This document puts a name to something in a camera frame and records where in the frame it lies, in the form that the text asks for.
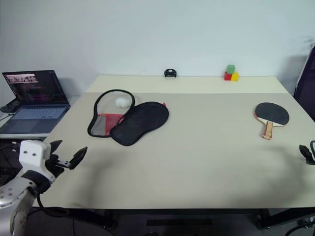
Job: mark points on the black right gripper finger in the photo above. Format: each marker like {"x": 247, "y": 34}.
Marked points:
{"x": 306, "y": 153}

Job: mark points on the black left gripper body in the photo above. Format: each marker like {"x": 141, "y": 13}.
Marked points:
{"x": 53, "y": 165}

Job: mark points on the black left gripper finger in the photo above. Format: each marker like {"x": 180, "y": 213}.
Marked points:
{"x": 78, "y": 156}
{"x": 55, "y": 147}

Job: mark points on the black table tennis paddle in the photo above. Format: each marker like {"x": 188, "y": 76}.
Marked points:
{"x": 270, "y": 113}

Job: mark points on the white fluffy pom-pom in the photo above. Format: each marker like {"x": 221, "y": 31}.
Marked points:
{"x": 122, "y": 102}

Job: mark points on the black red paddle case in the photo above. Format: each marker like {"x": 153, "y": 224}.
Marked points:
{"x": 140, "y": 120}

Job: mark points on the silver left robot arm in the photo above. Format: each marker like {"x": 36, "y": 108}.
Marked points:
{"x": 14, "y": 194}

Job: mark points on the open dark blue laptop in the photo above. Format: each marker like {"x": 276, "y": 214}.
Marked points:
{"x": 32, "y": 115}

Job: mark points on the dark chair back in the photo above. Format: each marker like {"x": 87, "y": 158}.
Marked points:
{"x": 306, "y": 86}

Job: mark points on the yellow cube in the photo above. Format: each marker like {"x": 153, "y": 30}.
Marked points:
{"x": 235, "y": 77}

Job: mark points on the red cube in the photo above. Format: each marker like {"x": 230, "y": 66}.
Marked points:
{"x": 227, "y": 76}

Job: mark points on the green cube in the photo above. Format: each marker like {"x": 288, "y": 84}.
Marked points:
{"x": 230, "y": 69}

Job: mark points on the small black plastic holder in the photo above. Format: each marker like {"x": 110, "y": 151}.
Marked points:
{"x": 170, "y": 73}

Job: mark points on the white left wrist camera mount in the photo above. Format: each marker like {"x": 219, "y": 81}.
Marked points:
{"x": 32, "y": 152}

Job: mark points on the black table frame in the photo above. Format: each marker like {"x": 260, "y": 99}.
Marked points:
{"x": 172, "y": 212}

